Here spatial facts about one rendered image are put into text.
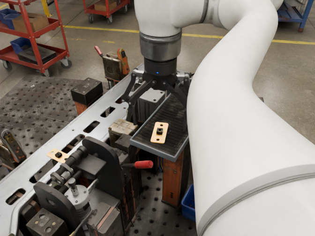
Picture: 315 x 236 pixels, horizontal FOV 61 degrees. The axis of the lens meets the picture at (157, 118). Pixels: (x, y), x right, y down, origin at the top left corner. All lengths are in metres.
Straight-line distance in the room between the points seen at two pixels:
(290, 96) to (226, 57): 2.95
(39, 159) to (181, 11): 0.68
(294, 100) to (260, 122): 2.99
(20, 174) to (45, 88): 1.02
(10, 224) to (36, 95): 1.12
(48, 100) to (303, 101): 2.48
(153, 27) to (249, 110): 0.38
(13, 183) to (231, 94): 0.82
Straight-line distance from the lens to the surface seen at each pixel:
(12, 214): 0.88
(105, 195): 0.88
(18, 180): 0.95
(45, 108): 1.73
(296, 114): 2.98
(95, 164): 0.70
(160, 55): 0.57
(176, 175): 0.98
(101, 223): 0.70
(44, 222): 0.69
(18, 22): 3.22
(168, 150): 0.71
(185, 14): 0.54
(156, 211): 1.14
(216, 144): 0.18
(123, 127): 0.90
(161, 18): 0.53
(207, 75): 0.25
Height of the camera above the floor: 1.68
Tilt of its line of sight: 40 degrees down
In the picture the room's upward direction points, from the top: straight up
